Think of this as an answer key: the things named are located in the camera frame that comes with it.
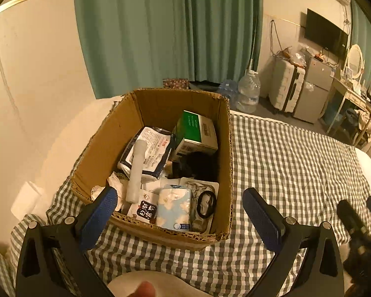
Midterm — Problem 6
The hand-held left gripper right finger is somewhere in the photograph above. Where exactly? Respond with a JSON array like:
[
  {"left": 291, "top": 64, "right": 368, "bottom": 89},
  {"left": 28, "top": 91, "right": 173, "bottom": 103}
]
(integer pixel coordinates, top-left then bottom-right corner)
[{"left": 242, "top": 187, "right": 345, "bottom": 297}]

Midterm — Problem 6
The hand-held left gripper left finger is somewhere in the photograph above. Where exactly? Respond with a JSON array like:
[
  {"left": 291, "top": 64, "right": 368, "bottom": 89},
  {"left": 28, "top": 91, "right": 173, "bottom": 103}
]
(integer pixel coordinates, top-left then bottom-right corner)
[{"left": 16, "top": 186, "right": 118, "bottom": 297}]

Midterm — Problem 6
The white cloth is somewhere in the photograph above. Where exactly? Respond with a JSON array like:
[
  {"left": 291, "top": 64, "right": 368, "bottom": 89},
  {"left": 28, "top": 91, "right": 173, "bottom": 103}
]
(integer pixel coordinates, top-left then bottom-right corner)
[{"left": 91, "top": 173, "right": 130, "bottom": 211}]

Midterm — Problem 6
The white packet black print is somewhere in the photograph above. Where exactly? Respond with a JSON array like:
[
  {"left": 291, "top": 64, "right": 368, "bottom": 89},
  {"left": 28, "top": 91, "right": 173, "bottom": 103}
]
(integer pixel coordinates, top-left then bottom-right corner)
[{"left": 128, "top": 192, "right": 161, "bottom": 225}]

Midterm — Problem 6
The white plastic tube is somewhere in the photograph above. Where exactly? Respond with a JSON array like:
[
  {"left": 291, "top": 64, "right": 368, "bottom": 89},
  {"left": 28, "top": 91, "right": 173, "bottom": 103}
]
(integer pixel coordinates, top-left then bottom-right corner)
[{"left": 126, "top": 139, "right": 147, "bottom": 204}]

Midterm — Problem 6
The blue packet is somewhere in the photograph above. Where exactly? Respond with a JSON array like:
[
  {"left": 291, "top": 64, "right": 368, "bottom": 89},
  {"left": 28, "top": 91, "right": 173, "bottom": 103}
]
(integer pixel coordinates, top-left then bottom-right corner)
[{"left": 156, "top": 185, "right": 192, "bottom": 231}]

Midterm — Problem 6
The clear packet with black band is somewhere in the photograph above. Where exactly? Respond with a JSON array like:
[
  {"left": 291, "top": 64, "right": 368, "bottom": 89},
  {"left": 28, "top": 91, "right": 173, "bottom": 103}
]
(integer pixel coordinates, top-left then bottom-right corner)
[{"left": 179, "top": 177, "right": 219, "bottom": 234}]

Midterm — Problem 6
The white dark printed packet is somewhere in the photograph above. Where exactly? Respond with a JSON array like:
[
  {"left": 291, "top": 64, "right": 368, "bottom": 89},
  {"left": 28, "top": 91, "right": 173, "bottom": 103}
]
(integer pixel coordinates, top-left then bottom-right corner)
[{"left": 117, "top": 126, "right": 174, "bottom": 180}]

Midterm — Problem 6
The brown cardboard box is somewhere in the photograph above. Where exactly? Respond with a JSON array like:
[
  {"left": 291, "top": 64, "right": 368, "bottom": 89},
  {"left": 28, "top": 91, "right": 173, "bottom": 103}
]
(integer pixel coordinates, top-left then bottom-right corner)
[{"left": 70, "top": 88, "right": 234, "bottom": 251}]

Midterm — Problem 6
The green and white box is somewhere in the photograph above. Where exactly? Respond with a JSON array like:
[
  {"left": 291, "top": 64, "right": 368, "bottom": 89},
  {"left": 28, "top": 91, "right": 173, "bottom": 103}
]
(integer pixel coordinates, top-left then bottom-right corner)
[{"left": 172, "top": 110, "right": 218, "bottom": 161}]

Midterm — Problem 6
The person's leg in beige pants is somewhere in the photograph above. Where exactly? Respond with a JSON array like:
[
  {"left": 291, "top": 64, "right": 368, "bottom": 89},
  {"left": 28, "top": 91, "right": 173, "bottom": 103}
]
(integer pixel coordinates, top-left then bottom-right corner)
[{"left": 107, "top": 271, "right": 186, "bottom": 297}]

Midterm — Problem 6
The wooden chair with clothes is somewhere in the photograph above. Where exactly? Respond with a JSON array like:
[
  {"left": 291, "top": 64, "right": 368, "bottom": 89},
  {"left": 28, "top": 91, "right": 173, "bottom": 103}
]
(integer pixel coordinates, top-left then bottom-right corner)
[{"left": 354, "top": 105, "right": 371, "bottom": 150}]

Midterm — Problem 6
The white vanity desk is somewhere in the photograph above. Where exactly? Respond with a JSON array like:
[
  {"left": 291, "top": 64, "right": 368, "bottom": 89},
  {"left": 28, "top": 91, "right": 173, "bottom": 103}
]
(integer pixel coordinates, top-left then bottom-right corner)
[{"left": 323, "top": 77, "right": 370, "bottom": 137}]

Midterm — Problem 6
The silver small fridge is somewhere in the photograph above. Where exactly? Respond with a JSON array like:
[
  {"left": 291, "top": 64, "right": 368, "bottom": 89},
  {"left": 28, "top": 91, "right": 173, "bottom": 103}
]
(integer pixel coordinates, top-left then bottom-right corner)
[{"left": 294, "top": 56, "right": 336, "bottom": 124}]

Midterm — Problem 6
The large clear water bottle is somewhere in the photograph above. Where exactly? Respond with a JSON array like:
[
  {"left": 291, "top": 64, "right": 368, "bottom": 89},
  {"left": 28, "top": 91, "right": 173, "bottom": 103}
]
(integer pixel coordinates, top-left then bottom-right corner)
[{"left": 236, "top": 70, "right": 262, "bottom": 114}]

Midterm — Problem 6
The white hard suitcase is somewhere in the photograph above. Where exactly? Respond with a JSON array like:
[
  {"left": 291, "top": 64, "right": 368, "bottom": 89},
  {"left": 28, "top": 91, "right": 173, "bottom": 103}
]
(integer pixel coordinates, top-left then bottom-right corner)
[{"left": 268, "top": 58, "right": 306, "bottom": 116}]

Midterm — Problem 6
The crushed clear water bottle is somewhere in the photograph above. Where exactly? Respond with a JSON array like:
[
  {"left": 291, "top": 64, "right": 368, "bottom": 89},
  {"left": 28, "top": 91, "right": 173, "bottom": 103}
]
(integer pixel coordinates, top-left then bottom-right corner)
[{"left": 218, "top": 79, "right": 239, "bottom": 106}]

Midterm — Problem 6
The black bag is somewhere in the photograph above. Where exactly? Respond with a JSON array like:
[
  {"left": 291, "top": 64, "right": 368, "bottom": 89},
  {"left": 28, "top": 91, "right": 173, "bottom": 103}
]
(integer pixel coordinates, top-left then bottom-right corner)
[{"left": 189, "top": 80, "right": 220, "bottom": 92}]

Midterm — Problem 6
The white oval vanity mirror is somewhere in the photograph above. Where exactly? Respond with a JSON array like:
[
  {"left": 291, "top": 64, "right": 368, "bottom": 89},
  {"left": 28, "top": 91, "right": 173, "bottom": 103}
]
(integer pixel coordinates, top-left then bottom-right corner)
[{"left": 346, "top": 44, "right": 365, "bottom": 79}]

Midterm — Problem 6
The patterned fabric bag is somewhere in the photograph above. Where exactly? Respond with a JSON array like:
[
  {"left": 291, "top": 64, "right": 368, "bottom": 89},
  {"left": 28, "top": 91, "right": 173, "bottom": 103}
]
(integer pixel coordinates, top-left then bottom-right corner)
[{"left": 163, "top": 79, "right": 190, "bottom": 90}]

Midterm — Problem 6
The narrow green curtain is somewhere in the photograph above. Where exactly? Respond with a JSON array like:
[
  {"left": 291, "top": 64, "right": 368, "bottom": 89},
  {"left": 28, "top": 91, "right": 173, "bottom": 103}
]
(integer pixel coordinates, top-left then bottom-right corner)
[{"left": 350, "top": 0, "right": 371, "bottom": 84}]

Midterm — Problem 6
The clear plastic bag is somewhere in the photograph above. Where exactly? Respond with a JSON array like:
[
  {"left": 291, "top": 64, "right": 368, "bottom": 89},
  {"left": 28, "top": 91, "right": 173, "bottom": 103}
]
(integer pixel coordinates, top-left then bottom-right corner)
[{"left": 287, "top": 48, "right": 310, "bottom": 67}]

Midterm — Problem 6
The black wall television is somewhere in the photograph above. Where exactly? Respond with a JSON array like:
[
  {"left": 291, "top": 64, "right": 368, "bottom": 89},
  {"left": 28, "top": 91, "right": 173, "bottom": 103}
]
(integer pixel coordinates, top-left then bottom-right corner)
[{"left": 305, "top": 9, "right": 349, "bottom": 59}]

